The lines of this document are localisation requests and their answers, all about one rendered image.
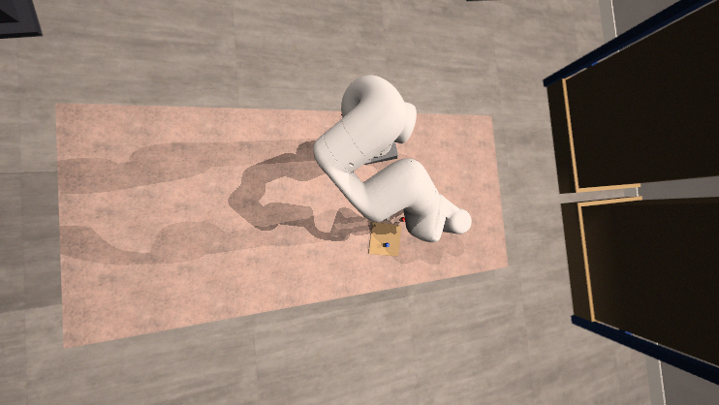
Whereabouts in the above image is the tan flat mat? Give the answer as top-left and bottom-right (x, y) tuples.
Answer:
(369, 222), (401, 256)

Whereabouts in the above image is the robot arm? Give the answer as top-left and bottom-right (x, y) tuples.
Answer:
(313, 76), (471, 242)

